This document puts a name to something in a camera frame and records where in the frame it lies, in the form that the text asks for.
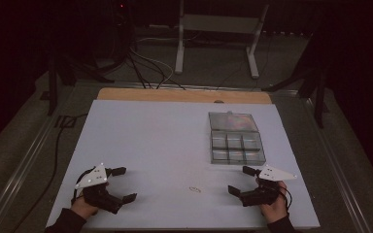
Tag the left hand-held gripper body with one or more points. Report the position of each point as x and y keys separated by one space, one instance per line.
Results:
x=100 y=194

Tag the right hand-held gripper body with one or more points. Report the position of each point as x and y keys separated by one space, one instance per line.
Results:
x=260 y=195

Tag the person's right hand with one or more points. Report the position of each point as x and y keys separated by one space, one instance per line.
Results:
x=276 y=210

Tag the person's left hand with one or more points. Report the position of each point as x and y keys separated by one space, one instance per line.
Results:
x=83 y=208

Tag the clear plastic compartment box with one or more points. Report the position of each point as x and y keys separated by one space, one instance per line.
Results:
x=236 y=139

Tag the white table cover sheet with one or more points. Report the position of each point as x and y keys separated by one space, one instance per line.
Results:
x=162 y=155

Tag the black metal stand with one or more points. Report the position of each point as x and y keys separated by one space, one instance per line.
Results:
x=319 y=97
x=52 y=87

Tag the white metal stand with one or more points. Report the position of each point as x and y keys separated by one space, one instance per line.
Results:
x=217 y=24

